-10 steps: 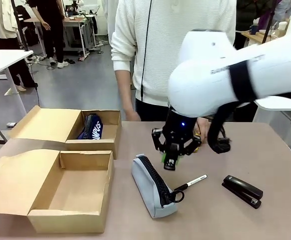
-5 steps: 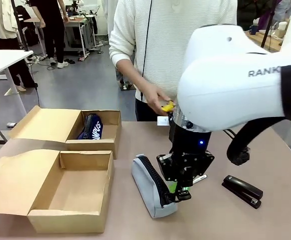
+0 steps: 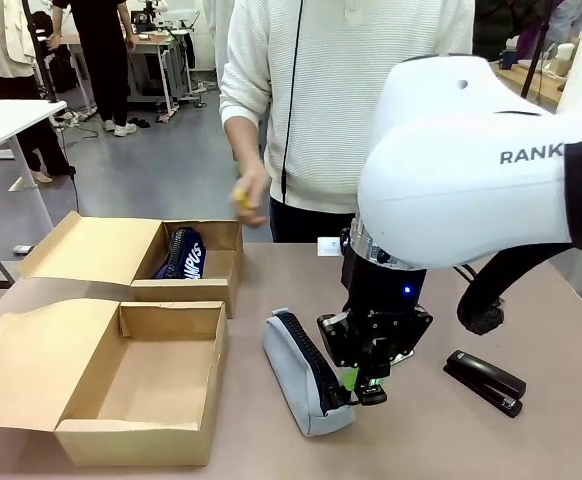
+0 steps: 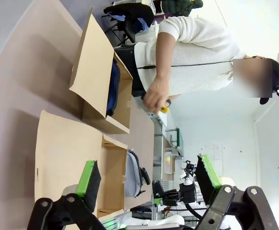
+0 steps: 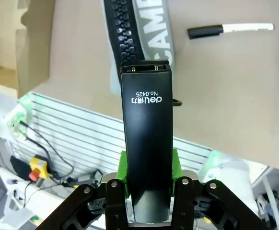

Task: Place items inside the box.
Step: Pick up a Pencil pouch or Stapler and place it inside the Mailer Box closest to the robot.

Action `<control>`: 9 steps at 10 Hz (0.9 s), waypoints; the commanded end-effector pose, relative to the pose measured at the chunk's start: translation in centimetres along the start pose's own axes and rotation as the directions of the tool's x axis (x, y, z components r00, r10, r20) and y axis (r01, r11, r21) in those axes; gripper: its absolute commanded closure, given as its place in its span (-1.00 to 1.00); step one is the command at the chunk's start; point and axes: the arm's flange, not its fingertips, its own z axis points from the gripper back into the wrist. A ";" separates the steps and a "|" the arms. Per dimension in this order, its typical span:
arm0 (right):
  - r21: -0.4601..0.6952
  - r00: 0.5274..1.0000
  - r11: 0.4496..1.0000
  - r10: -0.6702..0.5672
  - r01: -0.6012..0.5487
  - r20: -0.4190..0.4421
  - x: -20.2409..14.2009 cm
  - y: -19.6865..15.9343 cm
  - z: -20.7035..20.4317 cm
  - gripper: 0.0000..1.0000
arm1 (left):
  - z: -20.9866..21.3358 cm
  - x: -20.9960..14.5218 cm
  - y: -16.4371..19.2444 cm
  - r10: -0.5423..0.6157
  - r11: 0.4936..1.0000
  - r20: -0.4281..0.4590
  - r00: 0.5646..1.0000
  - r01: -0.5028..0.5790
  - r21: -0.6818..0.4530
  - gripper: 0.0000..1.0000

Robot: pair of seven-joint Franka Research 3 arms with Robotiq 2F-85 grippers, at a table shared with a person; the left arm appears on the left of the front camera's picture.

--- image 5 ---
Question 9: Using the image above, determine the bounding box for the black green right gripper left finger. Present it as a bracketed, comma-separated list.
[53, 149, 131, 230]

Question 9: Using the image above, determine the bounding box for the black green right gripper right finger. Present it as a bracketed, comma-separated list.
[170, 148, 270, 230]

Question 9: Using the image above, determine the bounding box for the black deli stapler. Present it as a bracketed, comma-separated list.
[119, 59, 176, 222]

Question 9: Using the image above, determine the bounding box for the grey zippered pencil case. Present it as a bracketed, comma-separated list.
[103, 0, 179, 95]

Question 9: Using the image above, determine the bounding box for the open brown cardboard box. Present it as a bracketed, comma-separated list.
[0, 0, 58, 99]

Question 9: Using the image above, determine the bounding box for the slatted aluminium panel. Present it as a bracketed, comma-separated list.
[5, 92, 213, 178]

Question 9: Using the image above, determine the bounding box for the yellow emergency stop button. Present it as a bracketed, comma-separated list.
[28, 155, 51, 185]

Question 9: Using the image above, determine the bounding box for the white marker with black cap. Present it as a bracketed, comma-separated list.
[187, 23, 275, 40]

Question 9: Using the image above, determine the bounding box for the black cable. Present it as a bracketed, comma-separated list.
[19, 121, 74, 181]

